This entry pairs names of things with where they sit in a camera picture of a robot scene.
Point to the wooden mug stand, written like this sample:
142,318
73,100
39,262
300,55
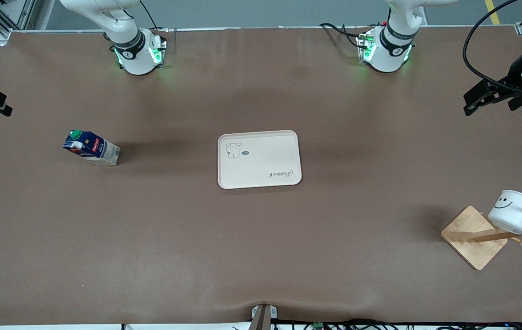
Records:
471,236

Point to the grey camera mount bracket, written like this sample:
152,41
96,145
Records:
263,317

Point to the cream tray with rabbit print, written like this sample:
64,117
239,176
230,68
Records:
258,160

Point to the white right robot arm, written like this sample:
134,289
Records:
134,48

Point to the blue milk carton green cap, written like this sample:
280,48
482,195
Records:
93,147

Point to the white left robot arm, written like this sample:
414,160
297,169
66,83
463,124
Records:
391,43

